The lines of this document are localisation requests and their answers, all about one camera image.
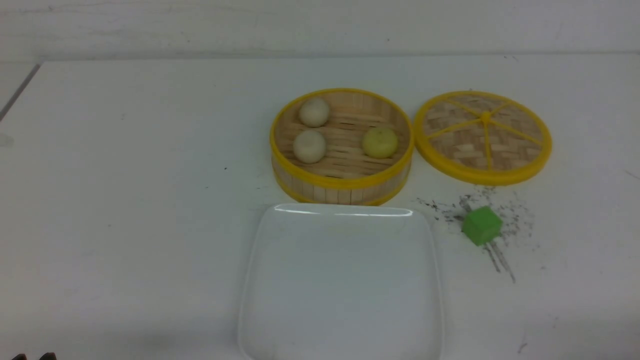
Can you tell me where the yellow-rimmed bamboo steamer lid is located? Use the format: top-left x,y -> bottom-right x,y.
413,90 -> 553,187

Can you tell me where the white square plate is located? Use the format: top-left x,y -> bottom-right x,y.
237,203 -> 445,360

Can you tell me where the white steamed bun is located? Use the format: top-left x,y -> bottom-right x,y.
298,96 -> 331,128
292,130 -> 327,164

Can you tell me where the yellow-rimmed bamboo steamer basket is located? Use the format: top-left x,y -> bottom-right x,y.
269,88 -> 415,206

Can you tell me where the yellow steamed bun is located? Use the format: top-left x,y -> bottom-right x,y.
361,127 -> 399,159

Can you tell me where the white steamed bun front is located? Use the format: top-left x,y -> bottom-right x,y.
292,130 -> 327,164

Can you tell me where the green cube block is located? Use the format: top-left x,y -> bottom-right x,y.
461,206 -> 503,247

